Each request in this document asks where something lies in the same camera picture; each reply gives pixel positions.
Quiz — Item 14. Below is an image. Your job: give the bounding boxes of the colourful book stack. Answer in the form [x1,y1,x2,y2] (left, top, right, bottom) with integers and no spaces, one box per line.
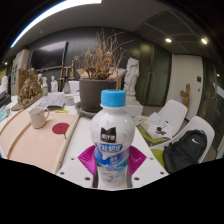
[0,104,11,123]

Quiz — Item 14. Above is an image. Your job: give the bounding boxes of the black wall screen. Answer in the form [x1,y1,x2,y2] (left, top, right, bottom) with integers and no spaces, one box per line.
[29,40,68,72]

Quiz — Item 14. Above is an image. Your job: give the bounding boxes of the white blue-capped drink bottle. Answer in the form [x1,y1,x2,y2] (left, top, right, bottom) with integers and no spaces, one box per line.
[89,89,136,187]

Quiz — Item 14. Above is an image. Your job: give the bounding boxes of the black backpack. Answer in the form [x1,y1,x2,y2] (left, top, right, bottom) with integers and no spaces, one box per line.
[162,129,208,174]

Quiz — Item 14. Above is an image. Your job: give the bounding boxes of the green-labelled white bottle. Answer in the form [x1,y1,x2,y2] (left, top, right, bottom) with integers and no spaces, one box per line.
[41,76,50,97]

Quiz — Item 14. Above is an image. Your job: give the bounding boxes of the printed paper sheet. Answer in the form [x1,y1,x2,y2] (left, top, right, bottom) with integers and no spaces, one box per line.
[36,92,66,110]

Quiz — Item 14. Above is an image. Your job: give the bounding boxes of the wooden easel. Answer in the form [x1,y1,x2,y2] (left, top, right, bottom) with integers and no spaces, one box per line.
[58,59,76,92]

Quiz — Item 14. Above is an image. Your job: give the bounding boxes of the flat round red coaster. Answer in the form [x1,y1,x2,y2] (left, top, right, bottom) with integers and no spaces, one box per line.
[51,122,71,136]

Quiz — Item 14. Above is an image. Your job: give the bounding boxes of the wooden figure sculpture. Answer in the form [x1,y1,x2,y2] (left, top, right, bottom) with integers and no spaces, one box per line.
[180,83,191,109]

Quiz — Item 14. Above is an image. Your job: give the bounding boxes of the small white cup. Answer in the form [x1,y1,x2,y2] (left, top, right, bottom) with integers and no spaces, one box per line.
[64,95,75,107]

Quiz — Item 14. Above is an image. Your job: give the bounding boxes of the white plastic chair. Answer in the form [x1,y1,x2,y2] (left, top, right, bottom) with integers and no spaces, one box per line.
[139,99,189,144]
[68,80,81,94]
[149,115,216,168]

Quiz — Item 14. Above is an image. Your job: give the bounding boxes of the white plaster torso statue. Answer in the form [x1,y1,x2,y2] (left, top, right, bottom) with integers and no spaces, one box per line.
[123,57,144,118]

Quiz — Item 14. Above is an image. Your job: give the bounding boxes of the white ceramic mug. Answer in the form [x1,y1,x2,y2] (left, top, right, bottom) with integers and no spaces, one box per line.
[28,106,51,130]

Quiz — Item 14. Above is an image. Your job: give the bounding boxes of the small white plaster figure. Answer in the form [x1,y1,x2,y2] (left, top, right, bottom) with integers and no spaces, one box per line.
[49,75,59,93]

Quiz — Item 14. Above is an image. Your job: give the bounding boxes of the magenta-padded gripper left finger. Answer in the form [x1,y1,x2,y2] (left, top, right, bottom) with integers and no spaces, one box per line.
[56,144,98,188]

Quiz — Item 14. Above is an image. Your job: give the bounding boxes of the long ceiling light strip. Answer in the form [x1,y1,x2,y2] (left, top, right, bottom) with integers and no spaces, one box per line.
[9,0,103,49]

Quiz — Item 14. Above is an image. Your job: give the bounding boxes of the grey plant pot saucer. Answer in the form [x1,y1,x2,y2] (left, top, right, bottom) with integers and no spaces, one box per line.
[73,100,101,118]

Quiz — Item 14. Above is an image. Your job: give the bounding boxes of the black flat boxes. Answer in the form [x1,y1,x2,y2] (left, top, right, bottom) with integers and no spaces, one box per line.
[0,89,13,108]

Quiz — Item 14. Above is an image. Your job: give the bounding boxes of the dried plant in grey pot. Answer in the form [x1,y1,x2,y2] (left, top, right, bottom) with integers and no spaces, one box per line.
[73,28,134,113]

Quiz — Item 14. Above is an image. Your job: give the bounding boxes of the brown cardboard box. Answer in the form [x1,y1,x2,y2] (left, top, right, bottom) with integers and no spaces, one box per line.
[76,67,128,91]

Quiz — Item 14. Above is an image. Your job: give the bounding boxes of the stack of papers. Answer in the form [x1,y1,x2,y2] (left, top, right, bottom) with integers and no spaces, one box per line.
[139,112,174,141]

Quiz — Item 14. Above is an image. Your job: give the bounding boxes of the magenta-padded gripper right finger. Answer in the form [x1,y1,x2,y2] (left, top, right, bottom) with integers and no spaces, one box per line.
[126,145,169,189]

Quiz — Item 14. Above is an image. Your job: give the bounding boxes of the brown relief sculpture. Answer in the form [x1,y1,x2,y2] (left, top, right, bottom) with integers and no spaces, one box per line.
[10,68,44,112]

